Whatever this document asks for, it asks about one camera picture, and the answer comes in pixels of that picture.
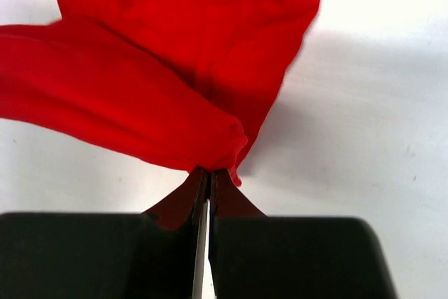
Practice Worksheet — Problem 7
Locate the red t-shirt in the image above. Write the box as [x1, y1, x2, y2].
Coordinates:
[1, 0, 320, 182]

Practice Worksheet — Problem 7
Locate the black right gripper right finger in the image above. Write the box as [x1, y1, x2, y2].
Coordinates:
[209, 170, 397, 298]

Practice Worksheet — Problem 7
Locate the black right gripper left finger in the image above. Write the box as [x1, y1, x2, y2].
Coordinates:
[1, 169, 207, 298]

